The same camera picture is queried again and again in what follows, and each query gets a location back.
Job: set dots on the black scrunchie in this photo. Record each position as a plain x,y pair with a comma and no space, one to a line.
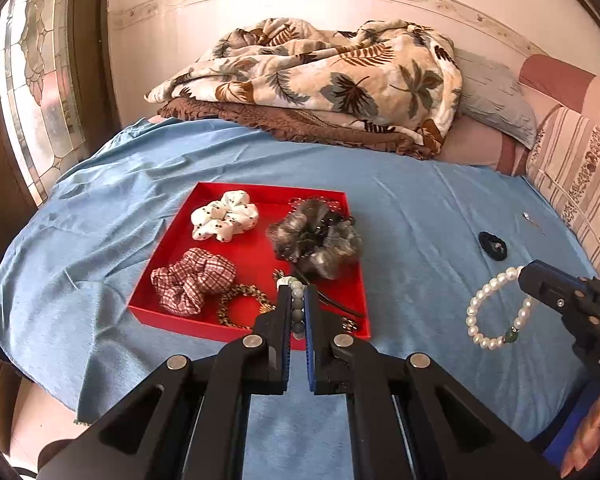
491,245

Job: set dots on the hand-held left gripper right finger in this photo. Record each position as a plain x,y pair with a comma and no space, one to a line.
310,345

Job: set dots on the leaf print blanket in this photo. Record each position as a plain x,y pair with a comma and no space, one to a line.
330,75

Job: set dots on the person's right hand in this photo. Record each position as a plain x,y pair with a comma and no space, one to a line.
592,430

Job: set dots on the red plaid scrunchie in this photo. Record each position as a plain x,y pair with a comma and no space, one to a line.
190,280

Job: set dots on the white cherry print scrunchie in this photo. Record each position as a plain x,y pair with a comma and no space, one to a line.
220,217

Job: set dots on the stained glass window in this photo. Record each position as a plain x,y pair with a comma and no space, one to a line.
35,60

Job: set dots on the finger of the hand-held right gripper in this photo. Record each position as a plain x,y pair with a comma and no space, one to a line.
550,300
560,275

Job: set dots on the grey fur scrunchie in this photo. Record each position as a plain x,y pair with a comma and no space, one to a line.
315,245

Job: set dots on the grey pillow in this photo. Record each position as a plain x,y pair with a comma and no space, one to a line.
500,100

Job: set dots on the small silver pin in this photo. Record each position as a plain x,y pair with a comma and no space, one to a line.
530,219

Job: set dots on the brown quilted blanket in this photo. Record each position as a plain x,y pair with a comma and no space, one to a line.
300,122

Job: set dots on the leopard print scrunchie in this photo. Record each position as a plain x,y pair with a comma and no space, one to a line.
228,302

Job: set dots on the striped floral pillow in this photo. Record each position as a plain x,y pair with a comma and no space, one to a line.
580,170

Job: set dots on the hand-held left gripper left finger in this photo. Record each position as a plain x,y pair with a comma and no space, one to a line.
286,345

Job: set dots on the red tray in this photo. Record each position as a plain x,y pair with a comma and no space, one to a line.
257,260

